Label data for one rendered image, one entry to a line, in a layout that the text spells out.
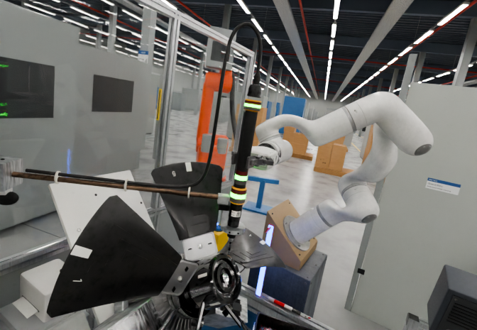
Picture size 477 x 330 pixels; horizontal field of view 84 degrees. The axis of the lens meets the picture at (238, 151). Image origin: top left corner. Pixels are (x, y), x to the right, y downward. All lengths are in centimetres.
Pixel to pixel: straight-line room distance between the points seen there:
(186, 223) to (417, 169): 199
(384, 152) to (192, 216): 73
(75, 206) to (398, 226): 227
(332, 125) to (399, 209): 170
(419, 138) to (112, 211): 88
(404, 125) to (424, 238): 170
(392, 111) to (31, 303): 132
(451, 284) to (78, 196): 111
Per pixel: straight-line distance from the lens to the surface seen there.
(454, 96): 247
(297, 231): 138
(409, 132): 99
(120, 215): 60
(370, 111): 92
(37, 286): 118
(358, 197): 125
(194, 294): 74
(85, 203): 90
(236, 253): 91
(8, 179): 87
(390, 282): 275
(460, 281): 110
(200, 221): 80
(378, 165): 114
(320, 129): 90
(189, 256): 79
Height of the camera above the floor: 166
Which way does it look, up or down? 10 degrees down
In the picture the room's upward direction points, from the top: 9 degrees clockwise
